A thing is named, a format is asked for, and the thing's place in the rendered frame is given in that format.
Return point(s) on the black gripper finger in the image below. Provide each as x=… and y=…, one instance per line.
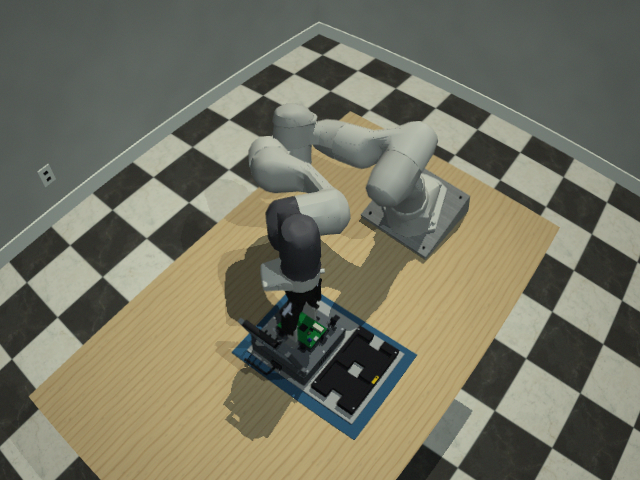
x=311, y=309
x=289, y=320

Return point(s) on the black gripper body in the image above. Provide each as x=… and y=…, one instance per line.
x=297, y=298

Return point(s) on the green circuit board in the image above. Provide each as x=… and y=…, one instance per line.
x=309, y=331

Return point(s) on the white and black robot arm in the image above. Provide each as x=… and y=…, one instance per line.
x=404, y=151

